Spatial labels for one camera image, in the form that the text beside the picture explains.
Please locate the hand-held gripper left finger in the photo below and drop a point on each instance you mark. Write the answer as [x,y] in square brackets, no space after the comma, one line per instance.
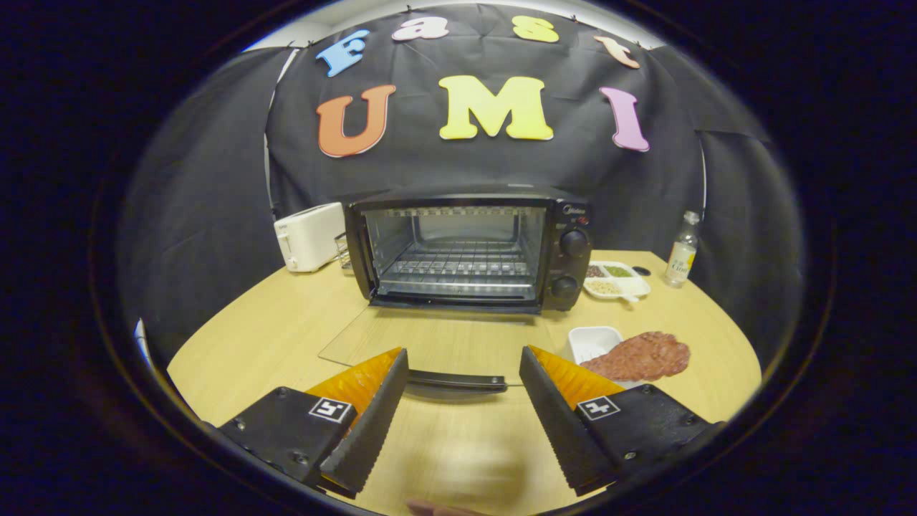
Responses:
[372,423]

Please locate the raw red steak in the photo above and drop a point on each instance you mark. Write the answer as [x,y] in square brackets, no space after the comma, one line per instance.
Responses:
[637,356]

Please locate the small white rectangular tray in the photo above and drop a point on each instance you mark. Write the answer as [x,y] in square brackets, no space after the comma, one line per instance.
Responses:
[591,340]

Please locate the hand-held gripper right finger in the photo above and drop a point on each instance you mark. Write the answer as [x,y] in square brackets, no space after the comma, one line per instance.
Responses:
[559,423]

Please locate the white divided dish with beans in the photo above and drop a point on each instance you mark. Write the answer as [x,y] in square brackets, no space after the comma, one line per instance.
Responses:
[632,286]

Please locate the black toaster oven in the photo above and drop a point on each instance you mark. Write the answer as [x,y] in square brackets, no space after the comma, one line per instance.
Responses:
[571,215]

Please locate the white pop-up toaster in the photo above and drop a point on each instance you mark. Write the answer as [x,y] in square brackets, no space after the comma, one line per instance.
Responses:
[311,236]

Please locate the clear plastic bottle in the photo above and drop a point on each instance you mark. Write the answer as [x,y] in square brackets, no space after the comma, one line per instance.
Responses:
[680,259]

